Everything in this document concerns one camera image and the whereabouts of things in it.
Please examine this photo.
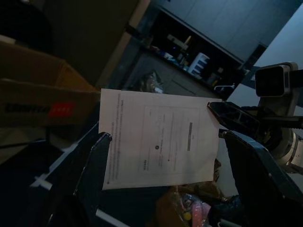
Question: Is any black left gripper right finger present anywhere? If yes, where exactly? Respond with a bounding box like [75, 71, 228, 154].
[222, 131, 303, 227]

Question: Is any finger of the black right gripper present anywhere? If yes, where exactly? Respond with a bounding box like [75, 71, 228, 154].
[206, 101, 261, 133]

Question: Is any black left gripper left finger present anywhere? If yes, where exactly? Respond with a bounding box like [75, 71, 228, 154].
[42, 131, 112, 227]

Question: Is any white printed paper sheet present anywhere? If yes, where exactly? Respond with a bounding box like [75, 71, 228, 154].
[98, 88, 223, 191]

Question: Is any black plastic bag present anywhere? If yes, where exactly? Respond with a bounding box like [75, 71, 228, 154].
[210, 195, 242, 227]

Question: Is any white floor tape strip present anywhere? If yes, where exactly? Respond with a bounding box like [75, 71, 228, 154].
[30, 141, 74, 191]

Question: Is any white ribbed container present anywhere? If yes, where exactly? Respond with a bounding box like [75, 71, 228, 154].
[188, 52, 210, 75]

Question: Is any pink plastic wrapper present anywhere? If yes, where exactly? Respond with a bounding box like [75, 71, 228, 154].
[181, 193, 212, 227]

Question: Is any dark crumpled bag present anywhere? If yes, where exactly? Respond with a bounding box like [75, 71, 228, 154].
[139, 70, 164, 94]

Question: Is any brown cardboard box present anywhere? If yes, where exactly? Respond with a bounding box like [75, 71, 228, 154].
[0, 35, 102, 142]

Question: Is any dark shelf unit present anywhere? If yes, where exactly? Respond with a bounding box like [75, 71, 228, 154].
[146, 9, 247, 88]

